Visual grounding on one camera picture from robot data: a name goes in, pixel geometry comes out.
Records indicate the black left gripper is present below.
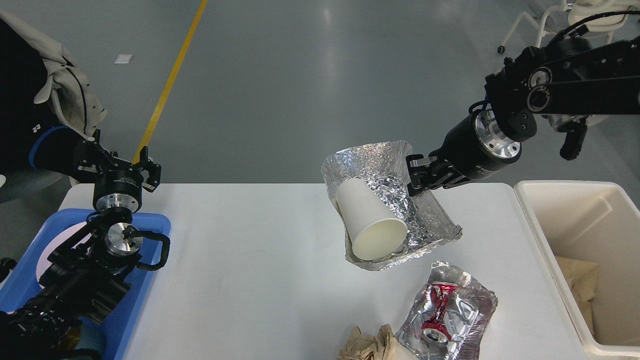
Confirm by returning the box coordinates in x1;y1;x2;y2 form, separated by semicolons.
73;129;162;214

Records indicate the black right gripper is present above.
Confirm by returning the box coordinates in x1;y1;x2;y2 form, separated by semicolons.
406;111;522;197

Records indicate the aluminium foil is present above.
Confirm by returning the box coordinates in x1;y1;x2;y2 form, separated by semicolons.
394;260;498;360
321;140;463;271

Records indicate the white paper cup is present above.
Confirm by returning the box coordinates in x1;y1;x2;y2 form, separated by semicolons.
334;178;409;261

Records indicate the pink plate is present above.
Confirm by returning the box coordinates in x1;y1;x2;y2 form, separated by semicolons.
35;221;87;289

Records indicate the crushed red soda can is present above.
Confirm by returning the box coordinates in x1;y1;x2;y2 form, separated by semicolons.
420;282;458;347

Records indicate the brown paper bag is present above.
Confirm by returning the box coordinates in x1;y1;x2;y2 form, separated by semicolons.
554;255;601;303
571;289;595;336

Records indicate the brown paper ball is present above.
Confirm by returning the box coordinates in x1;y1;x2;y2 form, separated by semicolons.
336;324;399;360

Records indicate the dark teal mug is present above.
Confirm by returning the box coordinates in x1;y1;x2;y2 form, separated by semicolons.
64;321;106;360

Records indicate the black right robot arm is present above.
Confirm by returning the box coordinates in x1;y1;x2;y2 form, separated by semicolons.
406;9;640;197

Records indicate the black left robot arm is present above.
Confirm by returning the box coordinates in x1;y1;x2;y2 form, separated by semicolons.
1;130;170;360

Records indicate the person in black clothes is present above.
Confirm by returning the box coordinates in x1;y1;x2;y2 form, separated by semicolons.
1;20;95;201

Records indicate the white floor label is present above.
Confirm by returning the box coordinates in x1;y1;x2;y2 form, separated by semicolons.
113;54;134;65

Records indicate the blue plastic tray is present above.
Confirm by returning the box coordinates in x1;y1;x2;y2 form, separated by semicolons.
0;208;155;360

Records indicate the beige plastic bin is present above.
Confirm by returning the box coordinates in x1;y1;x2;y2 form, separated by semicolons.
514;180;640;360

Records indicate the white chair on castors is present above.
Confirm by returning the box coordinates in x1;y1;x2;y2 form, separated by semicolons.
496;0;639;55

